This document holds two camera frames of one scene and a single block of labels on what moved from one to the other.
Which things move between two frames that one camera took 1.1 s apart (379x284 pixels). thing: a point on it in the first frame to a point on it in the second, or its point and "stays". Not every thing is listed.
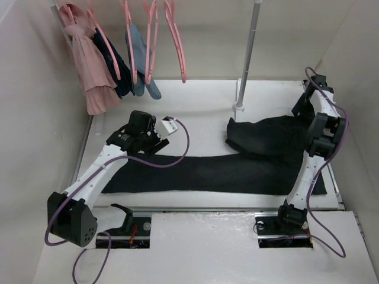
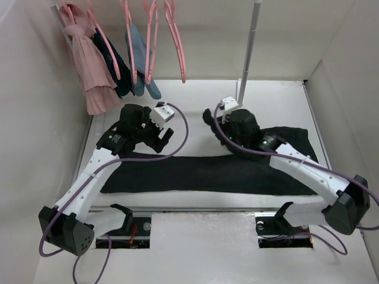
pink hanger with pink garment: (68, 14) stays
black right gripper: (299, 107) to (227, 122)
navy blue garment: (124, 86) stays
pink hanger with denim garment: (129, 23) stays
